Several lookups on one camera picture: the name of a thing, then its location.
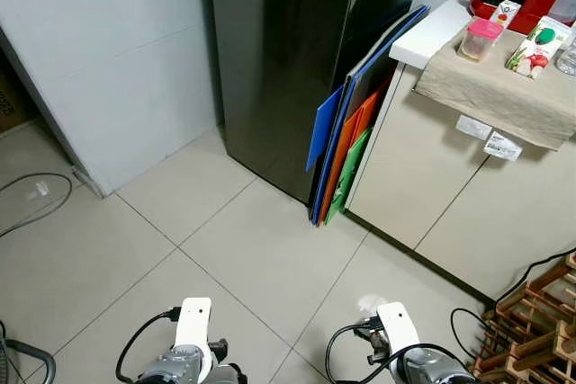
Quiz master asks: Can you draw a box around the tall black fridge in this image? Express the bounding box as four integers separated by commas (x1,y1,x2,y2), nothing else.
207,0,431,207

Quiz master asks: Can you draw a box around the wooden wine rack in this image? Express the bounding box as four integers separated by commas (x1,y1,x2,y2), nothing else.
471,252,576,384

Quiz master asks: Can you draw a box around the beige kitchen cabinet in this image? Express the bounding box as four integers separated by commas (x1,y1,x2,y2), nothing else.
345,60,576,302

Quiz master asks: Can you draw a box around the green board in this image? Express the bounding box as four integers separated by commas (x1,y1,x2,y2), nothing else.
326,126,373,225

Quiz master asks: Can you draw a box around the small blue board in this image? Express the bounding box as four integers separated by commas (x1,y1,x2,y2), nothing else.
306,85,346,174

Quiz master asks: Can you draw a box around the large printed white tag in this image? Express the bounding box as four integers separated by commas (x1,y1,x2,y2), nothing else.
482,130,525,163

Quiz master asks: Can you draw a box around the small white tag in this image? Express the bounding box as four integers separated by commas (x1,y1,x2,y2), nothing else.
455,114,494,141

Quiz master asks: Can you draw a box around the beige linen cloth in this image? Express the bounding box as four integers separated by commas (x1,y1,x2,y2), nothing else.
414,27,576,152

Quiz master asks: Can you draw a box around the black board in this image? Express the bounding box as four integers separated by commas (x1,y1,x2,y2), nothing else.
346,15,428,115

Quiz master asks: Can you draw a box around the white countertop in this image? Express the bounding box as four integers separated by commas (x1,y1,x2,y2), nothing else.
389,0,576,70

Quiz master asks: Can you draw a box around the clear container pink lid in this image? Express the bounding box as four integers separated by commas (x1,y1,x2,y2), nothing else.
457,17,504,64

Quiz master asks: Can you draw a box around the brown cardboard box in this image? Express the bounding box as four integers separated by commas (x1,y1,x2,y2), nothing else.
0,67,30,135

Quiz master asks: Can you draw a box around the white green juice carton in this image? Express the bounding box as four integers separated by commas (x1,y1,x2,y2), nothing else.
505,15,574,80

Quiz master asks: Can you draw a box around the clear water bottle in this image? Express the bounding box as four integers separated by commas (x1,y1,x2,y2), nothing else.
555,35,576,76

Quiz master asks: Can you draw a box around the small white red carton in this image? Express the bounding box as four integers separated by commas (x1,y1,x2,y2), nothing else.
490,0,524,31

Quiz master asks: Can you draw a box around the clear plastic jug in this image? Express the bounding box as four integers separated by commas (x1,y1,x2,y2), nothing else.
547,0,576,27

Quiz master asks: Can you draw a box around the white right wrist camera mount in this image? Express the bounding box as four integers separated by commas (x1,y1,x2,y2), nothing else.
375,301,424,360

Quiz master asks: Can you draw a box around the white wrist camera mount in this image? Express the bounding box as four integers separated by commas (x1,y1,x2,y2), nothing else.
173,297,214,383
375,301,424,360

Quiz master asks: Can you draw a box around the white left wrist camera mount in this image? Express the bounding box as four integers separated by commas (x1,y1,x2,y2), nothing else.
173,297,214,383

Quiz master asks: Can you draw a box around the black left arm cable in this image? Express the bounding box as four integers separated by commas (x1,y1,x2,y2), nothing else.
115,307,183,383

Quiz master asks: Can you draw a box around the black power cable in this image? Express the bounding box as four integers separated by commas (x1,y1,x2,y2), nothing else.
448,247,576,353

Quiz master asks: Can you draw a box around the grey curved hose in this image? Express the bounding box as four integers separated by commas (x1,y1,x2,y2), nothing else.
0,319,58,384

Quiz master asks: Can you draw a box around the grey floor cable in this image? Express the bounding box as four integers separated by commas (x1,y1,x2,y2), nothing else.
0,172,75,241

